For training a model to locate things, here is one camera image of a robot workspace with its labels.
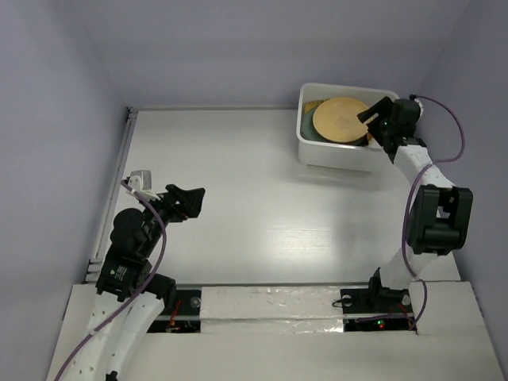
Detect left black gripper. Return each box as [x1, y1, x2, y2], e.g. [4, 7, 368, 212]
[140, 183, 205, 256]

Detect yellow round plate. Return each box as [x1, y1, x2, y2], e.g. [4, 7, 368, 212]
[313, 97, 368, 144]

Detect yellow woven bamboo tray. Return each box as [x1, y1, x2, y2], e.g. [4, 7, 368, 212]
[303, 99, 326, 114]

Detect teal round plate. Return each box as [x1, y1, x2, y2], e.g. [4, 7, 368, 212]
[300, 107, 369, 147]

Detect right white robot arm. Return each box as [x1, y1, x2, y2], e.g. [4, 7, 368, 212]
[350, 95, 473, 314]

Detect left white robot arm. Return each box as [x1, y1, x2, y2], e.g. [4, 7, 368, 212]
[55, 176, 206, 380]

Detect white plastic bin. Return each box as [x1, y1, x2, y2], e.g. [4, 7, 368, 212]
[296, 83, 398, 172]

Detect silver foil taped panel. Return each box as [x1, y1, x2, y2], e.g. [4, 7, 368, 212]
[199, 286, 344, 334]

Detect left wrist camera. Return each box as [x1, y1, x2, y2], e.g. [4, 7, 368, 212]
[121, 170, 160, 201]

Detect aluminium frame rail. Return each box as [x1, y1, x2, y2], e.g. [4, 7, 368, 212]
[82, 107, 138, 284]

